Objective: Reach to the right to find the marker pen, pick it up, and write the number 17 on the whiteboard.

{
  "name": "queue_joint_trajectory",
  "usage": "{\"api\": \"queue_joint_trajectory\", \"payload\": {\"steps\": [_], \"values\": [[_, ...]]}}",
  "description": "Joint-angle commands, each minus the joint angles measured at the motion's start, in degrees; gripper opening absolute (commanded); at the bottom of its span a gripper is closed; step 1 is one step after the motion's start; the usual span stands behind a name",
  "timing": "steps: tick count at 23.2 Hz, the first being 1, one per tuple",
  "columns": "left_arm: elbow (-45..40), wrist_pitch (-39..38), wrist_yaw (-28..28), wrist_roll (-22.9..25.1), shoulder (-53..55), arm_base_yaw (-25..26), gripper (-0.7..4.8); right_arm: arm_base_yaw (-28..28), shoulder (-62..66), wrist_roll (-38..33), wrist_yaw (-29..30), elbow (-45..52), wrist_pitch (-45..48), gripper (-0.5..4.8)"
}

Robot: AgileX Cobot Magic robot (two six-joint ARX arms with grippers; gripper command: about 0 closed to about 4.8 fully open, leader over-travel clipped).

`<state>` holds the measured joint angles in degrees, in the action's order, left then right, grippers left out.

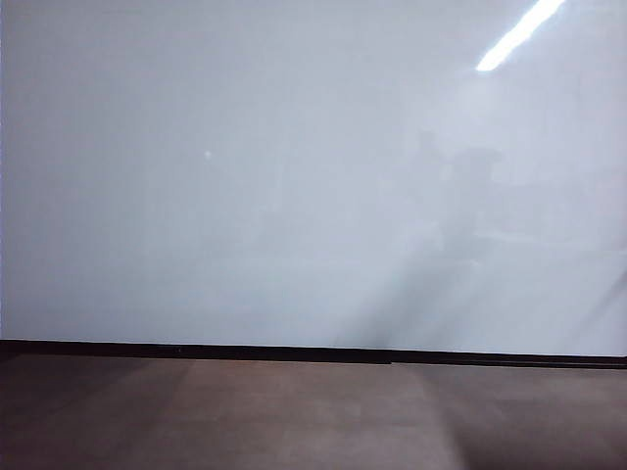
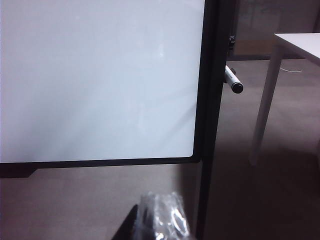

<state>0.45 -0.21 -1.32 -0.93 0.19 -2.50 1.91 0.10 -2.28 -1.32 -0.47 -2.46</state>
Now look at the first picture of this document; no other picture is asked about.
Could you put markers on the white whiteboard with black frame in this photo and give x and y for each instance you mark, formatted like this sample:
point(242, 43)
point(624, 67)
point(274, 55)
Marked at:
point(255, 171)

